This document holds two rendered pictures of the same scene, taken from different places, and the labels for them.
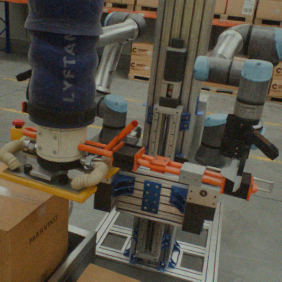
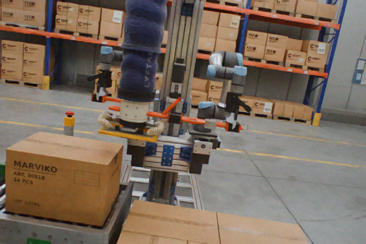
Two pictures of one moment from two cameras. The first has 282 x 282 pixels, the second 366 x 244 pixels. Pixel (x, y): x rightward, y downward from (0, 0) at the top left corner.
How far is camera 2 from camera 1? 0.89 m
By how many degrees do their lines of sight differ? 18
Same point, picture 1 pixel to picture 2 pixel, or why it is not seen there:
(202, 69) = (212, 71)
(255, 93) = (241, 80)
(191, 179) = (211, 126)
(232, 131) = (230, 99)
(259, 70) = (242, 70)
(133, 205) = (155, 162)
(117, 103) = not seen: hidden behind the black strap
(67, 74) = (147, 72)
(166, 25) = (172, 50)
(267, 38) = (234, 58)
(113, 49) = not seen: hidden behind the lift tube
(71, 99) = (148, 86)
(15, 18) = not seen: outside the picture
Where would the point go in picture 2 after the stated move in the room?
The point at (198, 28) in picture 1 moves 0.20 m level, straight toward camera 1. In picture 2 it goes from (190, 52) to (195, 53)
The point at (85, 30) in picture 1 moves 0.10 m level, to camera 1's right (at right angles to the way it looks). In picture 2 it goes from (157, 50) to (175, 53)
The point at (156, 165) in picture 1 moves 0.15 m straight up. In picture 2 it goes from (192, 120) to (196, 95)
